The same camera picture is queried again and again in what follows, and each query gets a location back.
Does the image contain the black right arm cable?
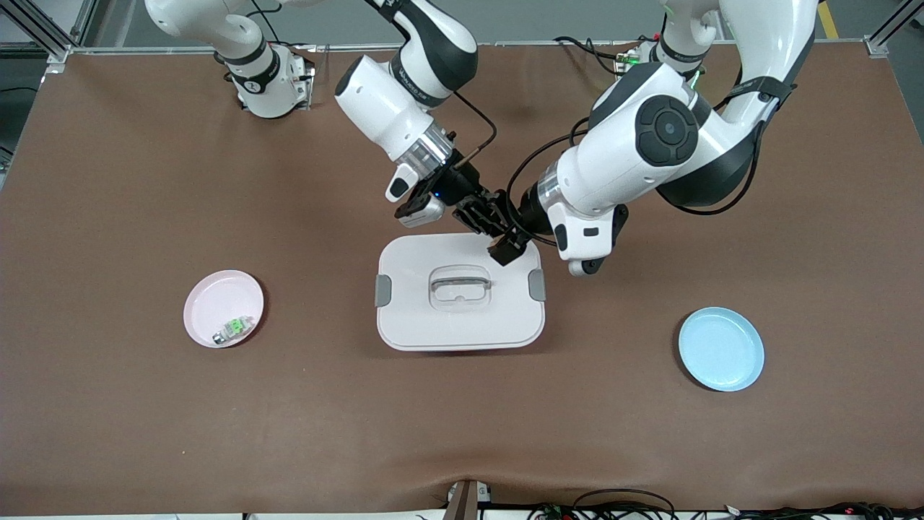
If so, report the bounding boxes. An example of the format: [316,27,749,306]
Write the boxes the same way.
[451,90,500,164]

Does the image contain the green white push-button switch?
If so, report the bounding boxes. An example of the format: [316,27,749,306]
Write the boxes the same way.
[212,316,255,346]

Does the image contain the pink round plate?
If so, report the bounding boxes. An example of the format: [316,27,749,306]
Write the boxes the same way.
[183,270,266,350]

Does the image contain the grey table edge bracket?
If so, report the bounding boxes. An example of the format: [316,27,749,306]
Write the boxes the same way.
[444,479,493,520]

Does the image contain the aluminium frame profile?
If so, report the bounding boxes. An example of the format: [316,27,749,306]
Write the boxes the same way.
[0,0,99,67]
[863,0,924,59]

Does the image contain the black cable bundle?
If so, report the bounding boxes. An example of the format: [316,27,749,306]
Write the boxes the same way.
[527,502,924,520]

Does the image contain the light blue round plate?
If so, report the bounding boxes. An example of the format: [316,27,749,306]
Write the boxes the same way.
[678,307,765,393]

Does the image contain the black base cables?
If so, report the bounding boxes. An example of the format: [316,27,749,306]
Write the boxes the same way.
[552,35,640,77]
[245,0,318,80]

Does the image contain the white lidded container grey latches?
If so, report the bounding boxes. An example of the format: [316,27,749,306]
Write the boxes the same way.
[375,232,547,352]

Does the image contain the black left base cables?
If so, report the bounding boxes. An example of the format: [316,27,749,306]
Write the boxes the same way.
[552,35,640,77]

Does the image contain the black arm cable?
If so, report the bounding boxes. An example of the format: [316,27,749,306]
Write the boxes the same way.
[505,43,802,218]
[451,90,500,164]

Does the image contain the brown table mat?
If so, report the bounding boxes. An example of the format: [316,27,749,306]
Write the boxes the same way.
[0,40,924,517]

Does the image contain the black looped cable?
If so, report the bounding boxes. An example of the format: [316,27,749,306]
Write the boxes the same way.
[572,489,677,519]

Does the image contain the black right base cables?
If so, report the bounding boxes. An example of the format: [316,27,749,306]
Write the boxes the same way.
[245,0,318,80]

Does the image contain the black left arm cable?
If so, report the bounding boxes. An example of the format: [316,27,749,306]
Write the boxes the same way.
[505,43,802,218]

